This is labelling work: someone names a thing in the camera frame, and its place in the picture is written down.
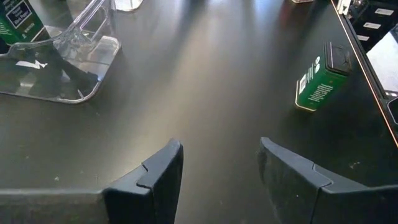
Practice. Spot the silver metal bracket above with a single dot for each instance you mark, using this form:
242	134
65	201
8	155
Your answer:
343	6

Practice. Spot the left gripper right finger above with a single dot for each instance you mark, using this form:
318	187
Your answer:
311	202

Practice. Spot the black table mat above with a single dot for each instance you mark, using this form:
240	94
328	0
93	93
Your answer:
202	93

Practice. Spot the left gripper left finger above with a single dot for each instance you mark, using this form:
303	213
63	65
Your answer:
149	199

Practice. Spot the black table frame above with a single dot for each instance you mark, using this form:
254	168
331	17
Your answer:
354	21

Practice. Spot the green black pepper tin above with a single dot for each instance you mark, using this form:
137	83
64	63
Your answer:
18	18
320	87

